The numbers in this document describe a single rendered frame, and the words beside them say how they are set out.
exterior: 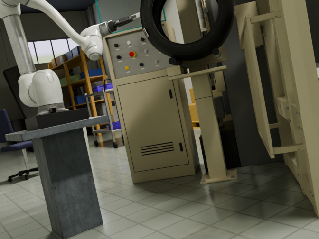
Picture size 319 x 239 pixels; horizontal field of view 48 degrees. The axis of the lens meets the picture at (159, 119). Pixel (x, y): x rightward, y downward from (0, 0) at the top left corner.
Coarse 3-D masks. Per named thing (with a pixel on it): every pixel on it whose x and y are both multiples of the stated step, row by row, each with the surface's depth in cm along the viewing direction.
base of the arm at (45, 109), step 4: (52, 104) 211; (56, 104) 212; (60, 104) 215; (40, 108) 212; (44, 108) 211; (48, 108) 209; (52, 108) 210; (56, 108) 211; (60, 108) 214; (64, 108) 217; (40, 112) 209; (44, 112) 208; (48, 112) 209; (52, 112) 208
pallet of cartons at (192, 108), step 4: (192, 88) 669; (192, 92) 672; (192, 96) 675; (192, 100) 678; (188, 104) 657; (192, 104) 630; (192, 108) 609; (196, 108) 594; (192, 112) 613; (196, 112) 598; (192, 116) 616; (196, 116) 601; (192, 120) 620; (196, 120) 605; (192, 124) 622; (196, 124) 675; (196, 128) 607
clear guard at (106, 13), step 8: (96, 0) 298; (104, 0) 298; (112, 0) 296; (120, 0) 295; (128, 0) 294; (136, 0) 292; (104, 8) 298; (112, 8) 297; (120, 8) 296; (128, 8) 294; (136, 8) 293; (104, 16) 299; (112, 16) 298; (120, 16) 296; (128, 24) 296; (136, 24) 294; (112, 32) 299
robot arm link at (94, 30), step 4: (88, 28) 244; (92, 28) 242; (96, 28) 242; (84, 32) 244; (88, 32) 242; (92, 32) 240; (96, 32) 241; (100, 32) 242; (84, 36) 244; (100, 36) 242
